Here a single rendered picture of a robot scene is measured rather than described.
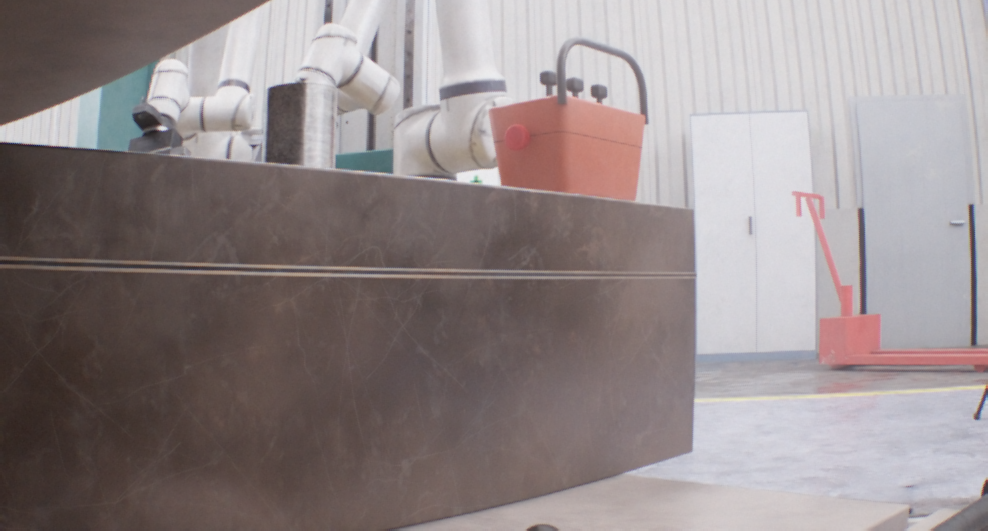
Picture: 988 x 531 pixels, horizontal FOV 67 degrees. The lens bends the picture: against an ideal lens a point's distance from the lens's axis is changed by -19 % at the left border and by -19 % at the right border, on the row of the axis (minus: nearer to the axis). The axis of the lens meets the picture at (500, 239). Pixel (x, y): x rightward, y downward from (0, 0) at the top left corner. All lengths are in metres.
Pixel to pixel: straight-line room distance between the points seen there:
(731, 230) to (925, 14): 2.76
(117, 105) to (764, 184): 7.12
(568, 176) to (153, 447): 0.64
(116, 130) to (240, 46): 8.20
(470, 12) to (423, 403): 1.21
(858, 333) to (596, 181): 4.80
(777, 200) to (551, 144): 5.82
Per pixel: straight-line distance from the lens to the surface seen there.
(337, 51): 1.75
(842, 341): 5.74
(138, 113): 1.92
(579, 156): 1.16
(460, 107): 1.96
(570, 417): 1.12
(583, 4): 8.15
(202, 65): 2.38
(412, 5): 2.40
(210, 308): 0.80
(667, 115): 7.71
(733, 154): 6.99
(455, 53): 1.99
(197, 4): 0.90
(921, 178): 7.47
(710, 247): 6.95
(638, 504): 1.05
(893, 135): 7.50
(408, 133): 2.09
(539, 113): 1.15
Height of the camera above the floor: 0.56
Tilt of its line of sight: 4 degrees up
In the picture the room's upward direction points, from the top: 1 degrees counter-clockwise
